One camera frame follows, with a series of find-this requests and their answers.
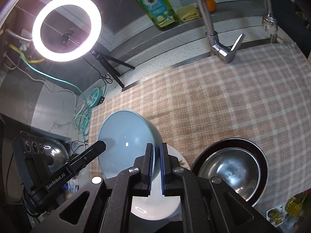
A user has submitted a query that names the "white plate green leaf pattern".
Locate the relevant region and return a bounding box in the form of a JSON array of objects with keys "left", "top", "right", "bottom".
[{"left": 131, "top": 174, "right": 180, "bottom": 221}]

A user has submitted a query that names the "large stainless steel bowl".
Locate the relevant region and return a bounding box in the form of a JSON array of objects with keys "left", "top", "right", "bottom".
[{"left": 191, "top": 138, "right": 268, "bottom": 206}]

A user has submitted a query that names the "light blue ceramic bowl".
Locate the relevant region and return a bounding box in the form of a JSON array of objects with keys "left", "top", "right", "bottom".
[{"left": 98, "top": 110, "right": 163, "bottom": 178}]

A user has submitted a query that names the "red steel-lined bowl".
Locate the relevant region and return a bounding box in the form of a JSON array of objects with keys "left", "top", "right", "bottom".
[{"left": 197, "top": 147, "right": 263, "bottom": 204}]

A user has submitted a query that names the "pink floral white plate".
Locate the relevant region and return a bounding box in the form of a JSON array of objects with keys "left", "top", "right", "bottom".
[{"left": 167, "top": 145, "right": 190, "bottom": 170}]

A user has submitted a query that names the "chrome kitchen faucet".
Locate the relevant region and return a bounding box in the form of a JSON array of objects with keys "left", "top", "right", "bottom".
[{"left": 196, "top": 0, "right": 245, "bottom": 64}]

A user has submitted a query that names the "steel pot lid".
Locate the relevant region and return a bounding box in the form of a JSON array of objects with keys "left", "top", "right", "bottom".
[{"left": 42, "top": 137, "right": 69, "bottom": 173}]

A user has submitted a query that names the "plaid checkered cloth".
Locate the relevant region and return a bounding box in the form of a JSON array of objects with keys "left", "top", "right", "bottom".
[{"left": 89, "top": 44, "right": 310, "bottom": 211}]

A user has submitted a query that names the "yellow sponge cloth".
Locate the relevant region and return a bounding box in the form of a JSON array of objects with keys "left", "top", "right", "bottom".
[{"left": 176, "top": 5, "right": 200, "bottom": 23}]

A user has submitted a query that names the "green dish soap bottle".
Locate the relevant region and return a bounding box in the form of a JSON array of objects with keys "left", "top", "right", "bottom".
[{"left": 136, "top": 0, "right": 179, "bottom": 31}]

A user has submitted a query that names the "orange fruit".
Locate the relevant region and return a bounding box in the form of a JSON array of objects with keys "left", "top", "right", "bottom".
[{"left": 205, "top": 0, "right": 217, "bottom": 13}]

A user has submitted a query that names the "dark knife block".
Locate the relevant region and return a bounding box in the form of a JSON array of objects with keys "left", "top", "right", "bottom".
[{"left": 273, "top": 0, "right": 310, "bottom": 57}]

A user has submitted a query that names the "teal power cable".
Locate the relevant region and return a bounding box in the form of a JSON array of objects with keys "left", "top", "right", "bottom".
[{"left": 19, "top": 50, "right": 93, "bottom": 139}]

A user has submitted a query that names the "white charger cable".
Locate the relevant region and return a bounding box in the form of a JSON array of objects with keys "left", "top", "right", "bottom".
[{"left": 14, "top": 60, "right": 86, "bottom": 117}]

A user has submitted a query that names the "black thin cable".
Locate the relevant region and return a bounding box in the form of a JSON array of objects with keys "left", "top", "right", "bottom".
[{"left": 82, "top": 56, "right": 114, "bottom": 103}]

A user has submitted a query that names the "ring light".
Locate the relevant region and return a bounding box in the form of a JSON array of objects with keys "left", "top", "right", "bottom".
[{"left": 32, "top": 0, "right": 102, "bottom": 62}]

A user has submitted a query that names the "flexible spray hose head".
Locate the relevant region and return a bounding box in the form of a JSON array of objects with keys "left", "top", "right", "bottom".
[{"left": 262, "top": 0, "right": 278, "bottom": 44}]

